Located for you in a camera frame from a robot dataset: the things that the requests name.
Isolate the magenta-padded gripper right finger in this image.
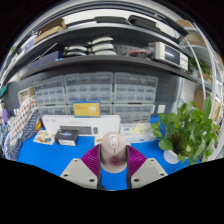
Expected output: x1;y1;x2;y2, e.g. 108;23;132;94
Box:
125;144;169;190

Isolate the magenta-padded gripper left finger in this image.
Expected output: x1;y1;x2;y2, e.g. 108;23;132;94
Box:
59;143;103;190

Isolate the pink computer mouse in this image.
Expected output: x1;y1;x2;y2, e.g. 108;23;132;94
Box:
99;131;129;174

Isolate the small black box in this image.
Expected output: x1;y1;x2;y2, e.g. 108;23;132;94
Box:
54;128;79;147

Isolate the white and blue tissue box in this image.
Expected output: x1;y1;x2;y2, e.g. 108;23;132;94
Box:
120;122;157;144

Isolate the colourful sticker sheet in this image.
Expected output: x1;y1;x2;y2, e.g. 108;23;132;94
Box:
32;129;57;146

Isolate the green plant in white pot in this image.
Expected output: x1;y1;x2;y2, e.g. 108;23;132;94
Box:
150;95;221;167

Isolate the white keyboard box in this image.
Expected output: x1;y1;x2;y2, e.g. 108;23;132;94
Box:
41;114;122;138

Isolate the grey drawer cabinet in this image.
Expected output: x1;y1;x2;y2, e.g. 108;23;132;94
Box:
64;71;115;104
113;103;155;124
68;103;114;116
33;75;66;107
113;72;159;104
36;104;71;118

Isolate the yellow card box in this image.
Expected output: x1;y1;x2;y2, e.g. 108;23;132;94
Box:
72;99;102;119

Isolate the navy dotted cloth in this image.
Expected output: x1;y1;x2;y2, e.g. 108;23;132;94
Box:
3;118;42;161

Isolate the red and white patterned cloth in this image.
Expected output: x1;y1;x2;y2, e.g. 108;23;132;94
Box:
8;96;38;148

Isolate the purple plush toy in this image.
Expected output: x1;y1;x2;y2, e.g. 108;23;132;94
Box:
1;108;9;126

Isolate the white woven basket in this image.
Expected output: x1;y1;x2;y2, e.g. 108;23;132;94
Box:
17;86;36;107

